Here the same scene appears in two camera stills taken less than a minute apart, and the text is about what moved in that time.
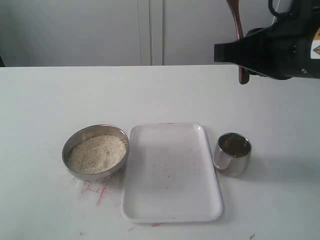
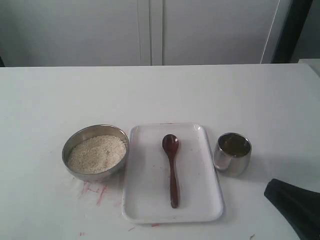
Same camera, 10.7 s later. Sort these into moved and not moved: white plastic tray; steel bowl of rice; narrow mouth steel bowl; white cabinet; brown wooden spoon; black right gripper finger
Moved: black right gripper finger; brown wooden spoon
Not moved: white plastic tray; narrow mouth steel bowl; white cabinet; steel bowl of rice
